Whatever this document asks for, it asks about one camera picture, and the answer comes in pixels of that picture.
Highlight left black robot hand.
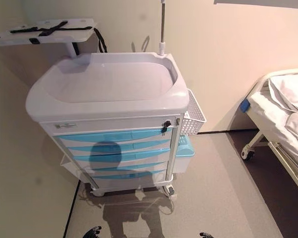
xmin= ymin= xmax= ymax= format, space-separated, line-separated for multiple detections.
xmin=83 ymin=225 xmax=103 ymax=238

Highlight blue white cart drawer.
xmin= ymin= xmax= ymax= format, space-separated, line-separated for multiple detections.
xmin=88 ymin=169 xmax=167 ymax=184
xmin=64 ymin=139 xmax=172 ymax=155
xmin=52 ymin=128 xmax=174 ymax=147
xmin=72 ymin=148 xmax=170 ymax=166
xmin=82 ymin=160 xmax=169 ymax=175

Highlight white locking cart drawer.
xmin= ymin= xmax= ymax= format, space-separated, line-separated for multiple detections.
xmin=39 ymin=116 xmax=177 ymax=136

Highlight white bin with blue lid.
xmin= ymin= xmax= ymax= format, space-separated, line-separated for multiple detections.
xmin=173 ymin=135 xmax=196 ymax=174

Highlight bed caster wheel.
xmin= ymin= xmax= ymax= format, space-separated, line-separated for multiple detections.
xmin=241 ymin=146 xmax=255 ymax=161

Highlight white perforated side basket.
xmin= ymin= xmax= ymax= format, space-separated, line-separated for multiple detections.
xmin=180 ymin=89 xmax=207 ymax=136

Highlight blue bed corner bumper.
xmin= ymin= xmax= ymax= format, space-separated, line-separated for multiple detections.
xmin=240 ymin=100 xmax=251 ymax=113

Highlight white mattress sheet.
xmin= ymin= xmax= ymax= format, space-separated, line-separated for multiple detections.
xmin=247 ymin=84 xmax=298 ymax=162

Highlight white medical cart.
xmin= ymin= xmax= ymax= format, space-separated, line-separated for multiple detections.
xmin=25 ymin=51 xmax=191 ymax=197

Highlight white folded duvet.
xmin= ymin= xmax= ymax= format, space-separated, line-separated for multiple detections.
xmin=267 ymin=72 xmax=298 ymax=113

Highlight white board table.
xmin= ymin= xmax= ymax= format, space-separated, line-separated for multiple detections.
xmin=0 ymin=18 xmax=98 ymax=60

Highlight metal IV pole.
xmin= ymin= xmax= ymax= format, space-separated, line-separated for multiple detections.
xmin=158 ymin=0 xmax=166 ymax=56

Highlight black floor cable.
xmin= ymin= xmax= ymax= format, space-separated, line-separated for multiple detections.
xmin=63 ymin=179 xmax=80 ymax=238

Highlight white floor cable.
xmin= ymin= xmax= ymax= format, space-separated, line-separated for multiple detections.
xmin=149 ymin=190 xmax=177 ymax=217

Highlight white wire side basket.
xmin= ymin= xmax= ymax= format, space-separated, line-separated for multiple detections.
xmin=59 ymin=155 xmax=90 ymax=184

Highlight white hospital bed frame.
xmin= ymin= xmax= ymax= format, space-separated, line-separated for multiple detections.
xmin=240 ymin=68 xmax=298 ymax=194

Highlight white bed side rail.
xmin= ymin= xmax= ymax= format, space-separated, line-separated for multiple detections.
xmin=267 ymin=141 xmax=298 ymax=185

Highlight black hanging strap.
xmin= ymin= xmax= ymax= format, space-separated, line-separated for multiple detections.
xmin=93 ymin=26 xmax=108 ymax=53

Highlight black crossed straps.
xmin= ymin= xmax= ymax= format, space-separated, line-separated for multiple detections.
xmin=10 ymin=21 xmax=69 ymax=37

